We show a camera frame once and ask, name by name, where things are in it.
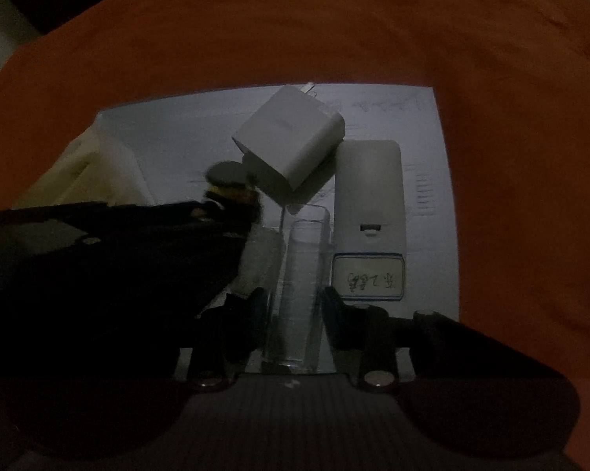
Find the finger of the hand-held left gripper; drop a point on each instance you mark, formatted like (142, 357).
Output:
(228, 217)

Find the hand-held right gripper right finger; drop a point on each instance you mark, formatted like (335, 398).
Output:
(332, 315)

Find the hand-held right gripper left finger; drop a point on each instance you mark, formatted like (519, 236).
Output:
(258, 315)

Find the small dark round object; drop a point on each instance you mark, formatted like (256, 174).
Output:
(225, 175)

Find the clear plastic tube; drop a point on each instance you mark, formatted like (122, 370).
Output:
(300, 284)

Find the white cardboard box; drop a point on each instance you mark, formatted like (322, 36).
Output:
(177, 132)

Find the white charger adapter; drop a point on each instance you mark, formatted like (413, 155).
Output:
(287, 132)

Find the white power bank with label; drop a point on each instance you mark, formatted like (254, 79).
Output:
(368, 186)

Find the orange tablecloth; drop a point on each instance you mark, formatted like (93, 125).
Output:
(295, 29)

